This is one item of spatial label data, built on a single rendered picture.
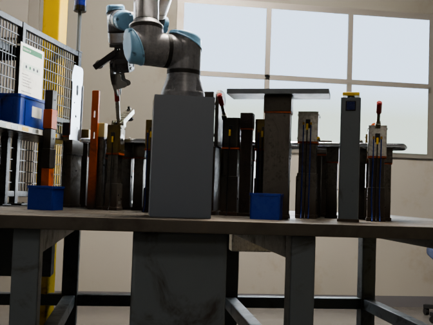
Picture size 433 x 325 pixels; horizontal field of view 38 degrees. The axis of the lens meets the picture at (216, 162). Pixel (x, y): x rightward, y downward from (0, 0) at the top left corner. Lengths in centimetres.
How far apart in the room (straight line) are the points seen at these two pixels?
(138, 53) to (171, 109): 21
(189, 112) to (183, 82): 11
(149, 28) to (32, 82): 117
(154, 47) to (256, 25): 266
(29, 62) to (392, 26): 286
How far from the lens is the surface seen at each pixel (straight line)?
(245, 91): 232
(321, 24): 486
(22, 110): 272
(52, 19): 359
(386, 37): 501
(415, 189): 497
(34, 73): 322
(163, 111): 209
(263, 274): 465
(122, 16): 251
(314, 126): 247
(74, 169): 293
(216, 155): 248
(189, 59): 217
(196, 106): 210
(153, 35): 215
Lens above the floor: 78
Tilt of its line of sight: 3 degrees up
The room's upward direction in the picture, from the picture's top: 2 degrees clockwise
